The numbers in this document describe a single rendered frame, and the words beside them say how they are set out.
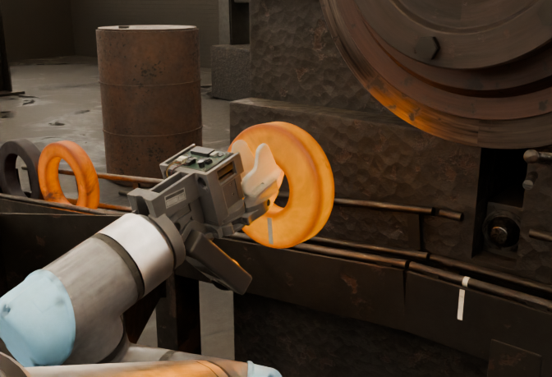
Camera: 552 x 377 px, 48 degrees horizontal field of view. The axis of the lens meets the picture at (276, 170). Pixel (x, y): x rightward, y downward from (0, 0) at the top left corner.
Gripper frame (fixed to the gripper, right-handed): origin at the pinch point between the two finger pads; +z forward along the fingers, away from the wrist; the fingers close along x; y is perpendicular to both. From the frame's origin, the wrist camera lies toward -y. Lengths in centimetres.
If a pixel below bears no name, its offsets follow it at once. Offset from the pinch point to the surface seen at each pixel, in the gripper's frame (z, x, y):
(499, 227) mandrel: 19.2, -19.9, -15.3
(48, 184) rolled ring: 9, 77, -21
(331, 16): 15.8, -0.1, 14.2
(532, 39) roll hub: 7.2, -27.9, 14.7
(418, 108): 13.0, -12.8, 3.9
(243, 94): 375, 372, -170
